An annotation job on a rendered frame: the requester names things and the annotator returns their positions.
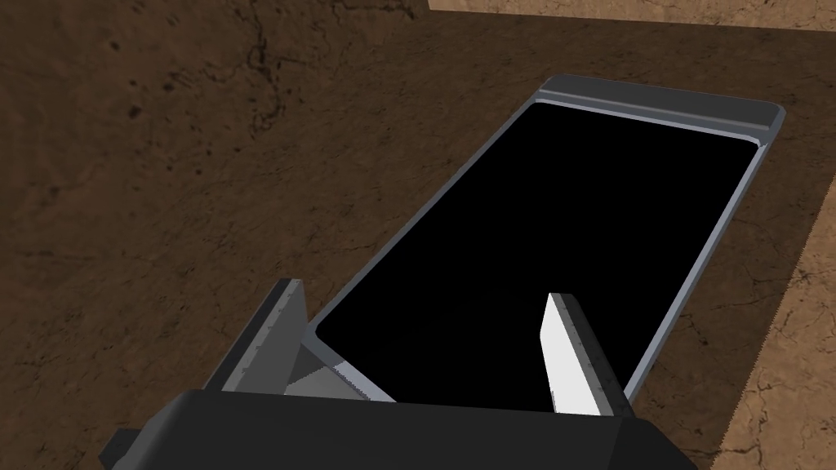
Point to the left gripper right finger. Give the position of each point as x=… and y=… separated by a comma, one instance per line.
x=575, y=365

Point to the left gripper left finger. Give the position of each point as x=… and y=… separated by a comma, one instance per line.
x=268, y=349

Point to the grey tray with black inside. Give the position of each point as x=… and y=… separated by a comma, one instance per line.
x=535, y=261

